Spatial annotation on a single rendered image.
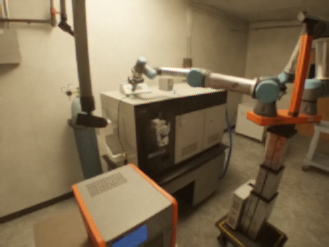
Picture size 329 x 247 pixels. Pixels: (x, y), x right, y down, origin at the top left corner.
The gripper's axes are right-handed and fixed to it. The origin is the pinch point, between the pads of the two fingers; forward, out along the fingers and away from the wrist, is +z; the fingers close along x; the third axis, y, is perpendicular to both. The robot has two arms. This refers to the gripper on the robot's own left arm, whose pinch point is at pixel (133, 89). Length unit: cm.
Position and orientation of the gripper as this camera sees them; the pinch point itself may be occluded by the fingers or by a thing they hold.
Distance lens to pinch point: 153.5
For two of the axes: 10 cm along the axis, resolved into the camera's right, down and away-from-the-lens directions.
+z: -3.3, 5.9, 7.3
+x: 8.3, -1.9, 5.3
